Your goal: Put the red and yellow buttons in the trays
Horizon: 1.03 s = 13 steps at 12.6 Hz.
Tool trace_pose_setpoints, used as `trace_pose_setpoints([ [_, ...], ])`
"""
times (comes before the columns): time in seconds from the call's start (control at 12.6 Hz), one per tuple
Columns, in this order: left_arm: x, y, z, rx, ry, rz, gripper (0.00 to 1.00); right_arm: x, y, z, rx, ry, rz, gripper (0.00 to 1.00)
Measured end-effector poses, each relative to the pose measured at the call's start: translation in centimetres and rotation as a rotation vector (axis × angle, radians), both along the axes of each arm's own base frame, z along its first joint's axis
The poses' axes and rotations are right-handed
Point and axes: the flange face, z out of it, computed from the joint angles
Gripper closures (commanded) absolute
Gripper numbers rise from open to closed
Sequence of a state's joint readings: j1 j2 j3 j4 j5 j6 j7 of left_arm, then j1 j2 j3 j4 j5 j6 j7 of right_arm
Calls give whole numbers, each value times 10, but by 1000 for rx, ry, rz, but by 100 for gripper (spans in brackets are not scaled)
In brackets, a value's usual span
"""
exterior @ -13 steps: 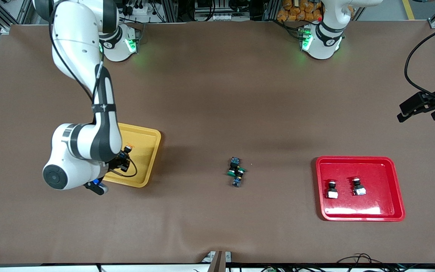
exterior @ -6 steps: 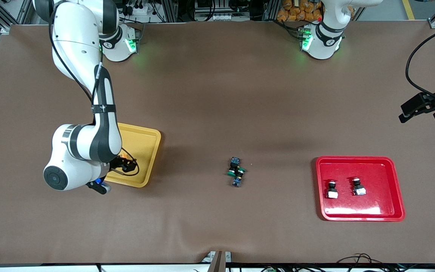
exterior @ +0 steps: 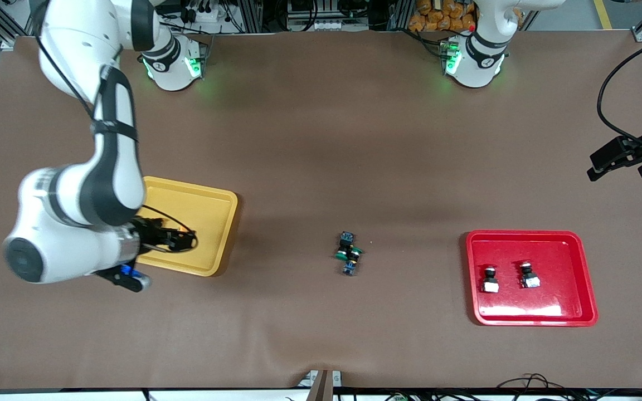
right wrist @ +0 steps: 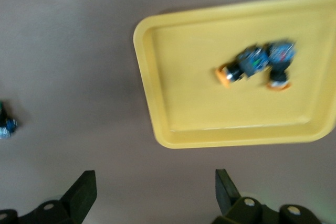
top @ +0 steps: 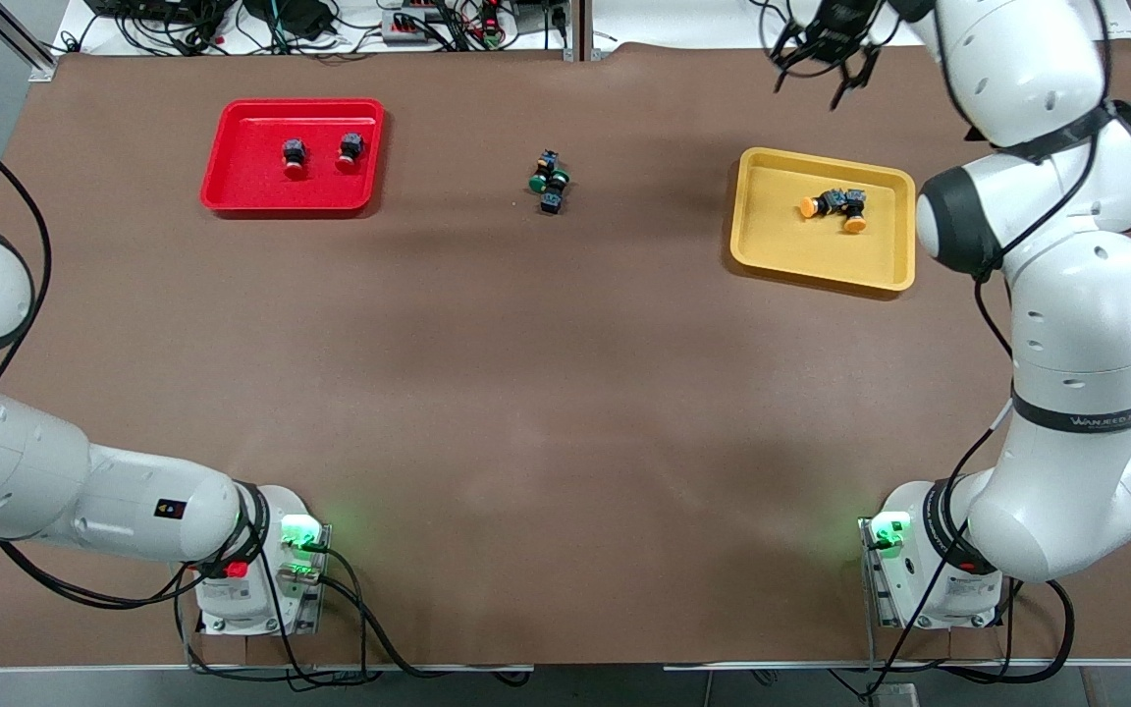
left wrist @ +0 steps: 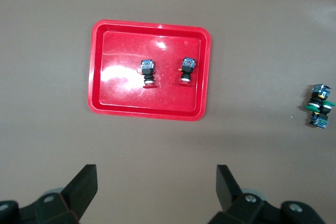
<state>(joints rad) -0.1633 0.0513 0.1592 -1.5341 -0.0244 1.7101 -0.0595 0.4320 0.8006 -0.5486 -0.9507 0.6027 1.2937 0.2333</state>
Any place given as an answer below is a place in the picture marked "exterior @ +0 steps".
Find black cable bundle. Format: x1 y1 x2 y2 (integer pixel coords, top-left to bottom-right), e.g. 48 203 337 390
497 373 642 401

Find green push button switch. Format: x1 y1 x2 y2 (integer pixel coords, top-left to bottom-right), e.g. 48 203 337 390
342 244 365 277
334 231 356 262

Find pile of orange packages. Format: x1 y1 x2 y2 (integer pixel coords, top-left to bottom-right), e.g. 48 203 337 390
408 0 478 33

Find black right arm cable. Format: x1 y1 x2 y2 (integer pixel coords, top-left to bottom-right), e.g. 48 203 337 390
34 31 198 254

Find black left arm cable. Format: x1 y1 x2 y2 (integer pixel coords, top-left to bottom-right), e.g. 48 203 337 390
597 31 642 158

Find brown table mat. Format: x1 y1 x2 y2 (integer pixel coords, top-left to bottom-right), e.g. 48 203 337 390
0 31 642 390

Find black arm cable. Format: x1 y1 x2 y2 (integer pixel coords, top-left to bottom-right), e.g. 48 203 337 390
597 31 642 158
34 31 198 254

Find red plastic tray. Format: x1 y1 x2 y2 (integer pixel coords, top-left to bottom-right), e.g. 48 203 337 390
465 229 599 327

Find aluminium table post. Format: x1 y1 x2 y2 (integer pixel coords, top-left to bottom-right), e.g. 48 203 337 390
299 369 343 401

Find white power strip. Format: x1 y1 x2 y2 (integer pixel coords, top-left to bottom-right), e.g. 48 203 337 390
179 0 230 26

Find black white switch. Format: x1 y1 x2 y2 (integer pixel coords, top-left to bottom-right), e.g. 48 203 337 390
519 260 541 289

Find yellow plastic tray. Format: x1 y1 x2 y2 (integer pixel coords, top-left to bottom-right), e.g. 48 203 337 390
136 176 239 277

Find red push button switch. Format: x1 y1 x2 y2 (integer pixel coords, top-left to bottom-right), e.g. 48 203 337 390
481 266 500 294

